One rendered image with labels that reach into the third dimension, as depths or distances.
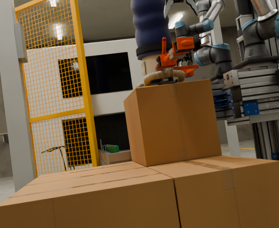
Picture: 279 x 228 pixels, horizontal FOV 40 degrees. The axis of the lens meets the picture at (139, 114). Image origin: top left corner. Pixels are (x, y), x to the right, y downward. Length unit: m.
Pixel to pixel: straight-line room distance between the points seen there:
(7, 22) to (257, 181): 2.58
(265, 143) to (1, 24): 2.28
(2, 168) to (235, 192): 11.47
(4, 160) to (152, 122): 10.83
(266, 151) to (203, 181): 1.21
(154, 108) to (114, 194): 0.73
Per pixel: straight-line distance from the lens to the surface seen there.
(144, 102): 1.95
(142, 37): 2.25
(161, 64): 2.01
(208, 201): 1.40
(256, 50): 2.32
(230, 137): 5.77
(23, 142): 3.29
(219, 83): 2.73
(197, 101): 2.01
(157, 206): 1.36
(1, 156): 12.62
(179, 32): 2.66
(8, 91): 3.34
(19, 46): 3.37
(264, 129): 2.55
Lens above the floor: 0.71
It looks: 3 degrees up
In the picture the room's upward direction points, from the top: 8 degrees counter-clockwise
